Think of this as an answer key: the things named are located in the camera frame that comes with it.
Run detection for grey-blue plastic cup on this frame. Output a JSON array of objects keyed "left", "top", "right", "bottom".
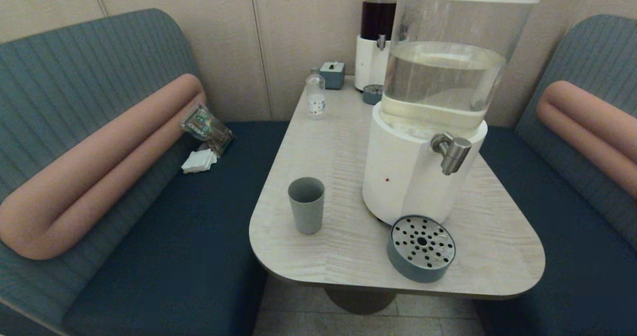
[{"left": 288, "top": 177, "right": 325, "bottom": 235}]

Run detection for metal dispenser tap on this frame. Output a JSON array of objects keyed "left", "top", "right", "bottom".
[{"left": 430, "top": 132, "right": 472, "bottom": 176}]

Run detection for small clear bottle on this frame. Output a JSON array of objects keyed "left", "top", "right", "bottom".
[{"left": 306, "top": 67, "right": 326, "bottom": 119}]

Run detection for small blue drip tray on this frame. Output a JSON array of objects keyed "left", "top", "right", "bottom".
[{"left": 362, "top": 84, "right": 384, "bottom": 106}]

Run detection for small blue box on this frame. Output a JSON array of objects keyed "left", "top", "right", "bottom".
[{"left": 319, "top": 61, "right": 346, "bottom": 90}]

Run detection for clear water dispenser white base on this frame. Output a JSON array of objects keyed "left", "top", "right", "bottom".
[{"left": 362, "top": 0, "right": 542, "bottom": 226}]

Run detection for dark drink dispenser white base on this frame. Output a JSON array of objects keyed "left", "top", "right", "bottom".
[{"left": 354, "top": 0, "right": 411, "bottom": 92}]

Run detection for clear snack packet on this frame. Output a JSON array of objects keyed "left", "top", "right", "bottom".
[{"left": 180, "top": 104, "right": 234, "bottom": 157}]

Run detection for white folded napkins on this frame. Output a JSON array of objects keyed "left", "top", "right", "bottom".
[{"left": 181, "top": 148, "right": 218, "bottom": 174}]

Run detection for blue drip tray metal grate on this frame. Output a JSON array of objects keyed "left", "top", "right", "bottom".
[{"left": 387, "top": 215, "right": 456, "bottom": 284}]

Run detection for teal upholstered bench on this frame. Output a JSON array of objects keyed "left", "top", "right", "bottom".
[
  {"left": 0, "top": 8, "right": 290, "bottom": 336},
  {"left": 473, "top": 13, "right": 637, "bottom": 336}
]

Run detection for pink bolster cushion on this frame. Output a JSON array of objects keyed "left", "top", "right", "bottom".
[
  {"left": 0, "top": 73, "right": 207, "bottom": 260},
  {"left": 536, "top": 80, "right": 637, "bottom": 200}
]

